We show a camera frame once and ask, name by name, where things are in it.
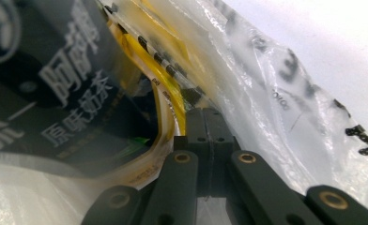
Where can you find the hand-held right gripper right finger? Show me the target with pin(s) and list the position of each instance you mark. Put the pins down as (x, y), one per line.
(219, 137)

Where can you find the yellow drink bottle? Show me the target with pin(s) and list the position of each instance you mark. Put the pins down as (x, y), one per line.
(79, 93)

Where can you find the translucent white plastic bag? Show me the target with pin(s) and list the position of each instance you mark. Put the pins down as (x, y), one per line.
(260, 103)

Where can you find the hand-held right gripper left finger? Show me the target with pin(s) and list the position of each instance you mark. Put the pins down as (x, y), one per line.
(199, 131)

